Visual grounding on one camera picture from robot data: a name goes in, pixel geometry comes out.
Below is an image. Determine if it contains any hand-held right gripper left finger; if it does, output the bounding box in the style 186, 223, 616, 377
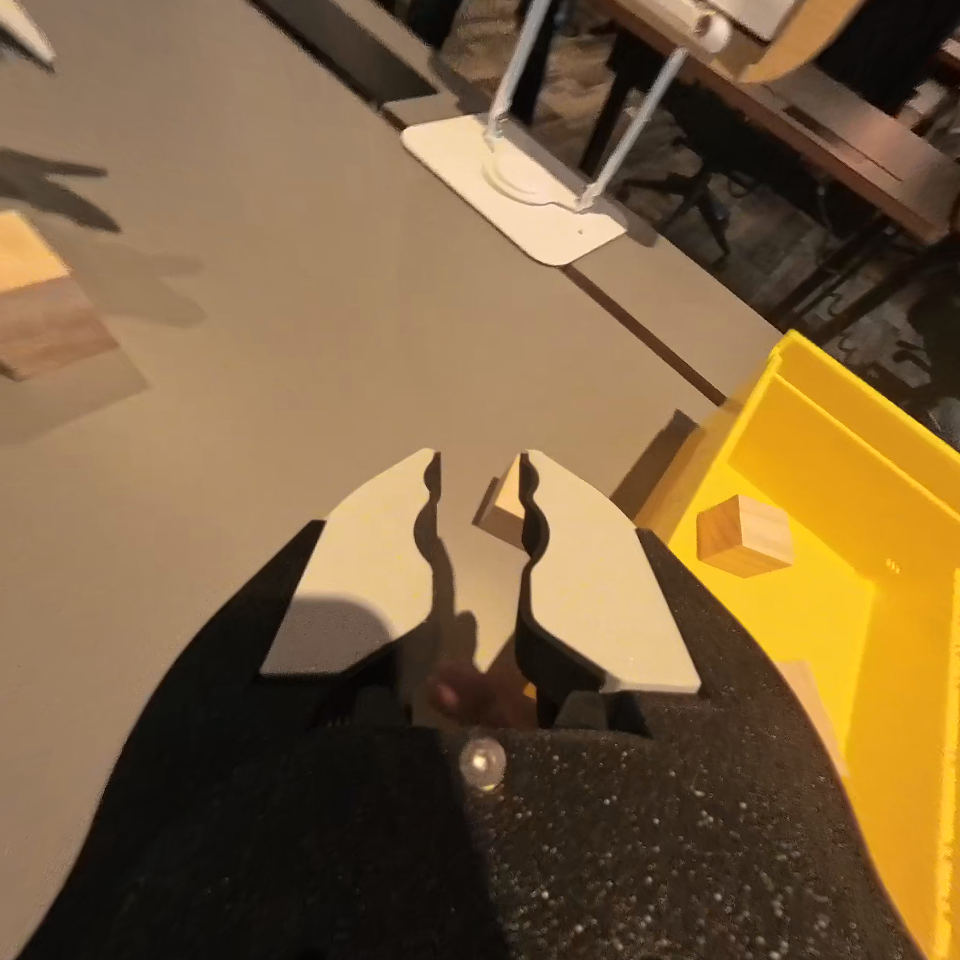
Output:
258, 448, 459, 676

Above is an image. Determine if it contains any wooden desk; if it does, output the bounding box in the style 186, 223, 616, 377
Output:
600, 0, 960, 245

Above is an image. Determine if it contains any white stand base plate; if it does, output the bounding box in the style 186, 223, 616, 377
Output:
401, 0, 732, 267

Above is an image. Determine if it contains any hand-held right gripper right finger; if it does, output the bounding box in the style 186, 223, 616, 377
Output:
516, 450, 702, 727

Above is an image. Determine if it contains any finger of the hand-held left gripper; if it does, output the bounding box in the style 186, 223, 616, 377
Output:
0, 0, 58, 70

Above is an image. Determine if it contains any wooden cube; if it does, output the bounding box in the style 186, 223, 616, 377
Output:
0, 210, 121, 384
772, 660, 852, 781
696, 493, 796, 580
472, 453, 526, 562

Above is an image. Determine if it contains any black office chair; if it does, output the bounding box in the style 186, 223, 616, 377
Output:
592, 30, 759, 267

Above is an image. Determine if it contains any yellow plastic bin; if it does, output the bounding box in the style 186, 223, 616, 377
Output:
636, 330, 960, 960

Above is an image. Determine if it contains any tan wooden clipboard board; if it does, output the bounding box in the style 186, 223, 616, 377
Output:
731, 0, 835, 85

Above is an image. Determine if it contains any white paper sheet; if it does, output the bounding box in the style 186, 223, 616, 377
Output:
693, 0, 800, 45

